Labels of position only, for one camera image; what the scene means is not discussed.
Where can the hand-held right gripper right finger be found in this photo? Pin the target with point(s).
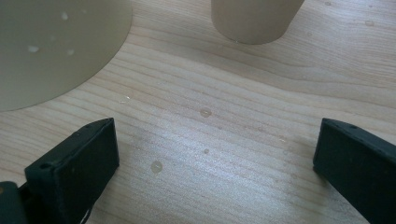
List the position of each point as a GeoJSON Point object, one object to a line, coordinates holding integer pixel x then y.
{"type": "Point", "coordinates": [358, 168]}

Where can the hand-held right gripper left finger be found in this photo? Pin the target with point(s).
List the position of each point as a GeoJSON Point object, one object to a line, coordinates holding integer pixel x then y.
{"type": "Point", "coordinates": [74, 174]}

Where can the beige metal-rimmed container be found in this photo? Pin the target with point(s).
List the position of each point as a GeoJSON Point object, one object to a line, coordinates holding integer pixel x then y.
{"type": "Point", "coordinates": [53, 46]}

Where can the brown paper cup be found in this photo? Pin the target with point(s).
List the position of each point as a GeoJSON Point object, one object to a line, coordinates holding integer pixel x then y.
{"type": "Point", "coordinates": [255, 18]}

